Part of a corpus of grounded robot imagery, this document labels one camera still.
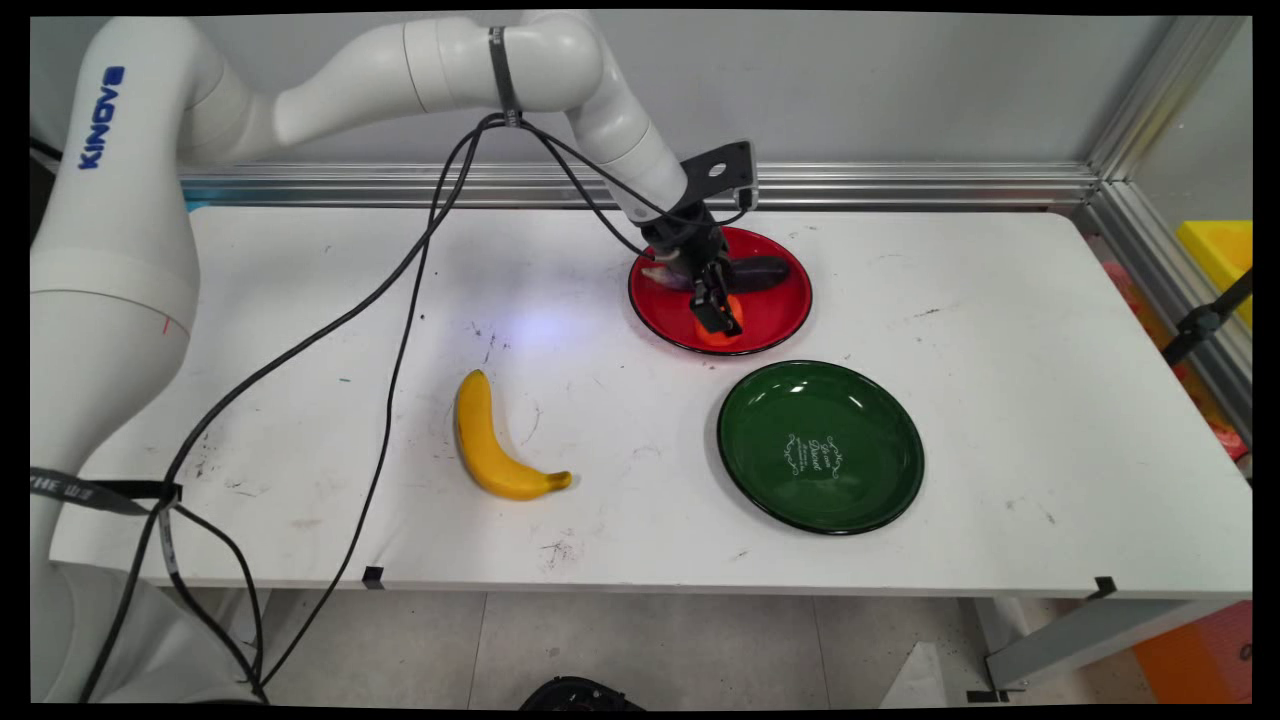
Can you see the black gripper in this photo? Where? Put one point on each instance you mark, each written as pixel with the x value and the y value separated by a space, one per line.
pixel 685 240

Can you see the orange carrot chunk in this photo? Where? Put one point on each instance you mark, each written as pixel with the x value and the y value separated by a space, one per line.
pixel 718 340

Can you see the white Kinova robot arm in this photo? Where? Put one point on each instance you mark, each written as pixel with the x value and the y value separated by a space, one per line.
pixel 120 250

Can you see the red round plate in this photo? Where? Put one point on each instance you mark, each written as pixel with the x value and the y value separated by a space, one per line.
pixel 770 315

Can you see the purple eggplant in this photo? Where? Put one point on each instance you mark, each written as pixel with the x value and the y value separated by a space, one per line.
pixel 760 273

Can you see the green round plate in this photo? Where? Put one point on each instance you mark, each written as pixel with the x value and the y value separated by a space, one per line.
pixel 860 470

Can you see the yellow banana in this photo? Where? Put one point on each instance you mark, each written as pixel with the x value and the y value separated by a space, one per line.
pixel 500 470

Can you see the black round object on floor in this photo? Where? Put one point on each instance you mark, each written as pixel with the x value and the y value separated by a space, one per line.
pixel 580 695

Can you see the black tape marker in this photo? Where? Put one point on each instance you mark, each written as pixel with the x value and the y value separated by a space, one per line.
pixel 373 577

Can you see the grey table leg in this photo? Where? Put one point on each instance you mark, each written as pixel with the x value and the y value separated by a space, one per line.
pixel 1090 640

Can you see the yellow plastic bin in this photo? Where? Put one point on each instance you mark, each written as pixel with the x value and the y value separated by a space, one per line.
pixel 1222 255

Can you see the orange box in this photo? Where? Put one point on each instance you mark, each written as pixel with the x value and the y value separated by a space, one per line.
pixel 1200 655

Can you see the black wrist camera mount plate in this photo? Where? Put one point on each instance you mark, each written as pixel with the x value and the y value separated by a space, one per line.
pixel 718 172

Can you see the aluminium back frame rail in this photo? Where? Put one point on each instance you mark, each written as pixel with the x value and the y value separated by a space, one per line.
pixel 900 186

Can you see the aluminium side frame rail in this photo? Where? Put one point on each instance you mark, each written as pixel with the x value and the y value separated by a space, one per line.
pixel 1150 240

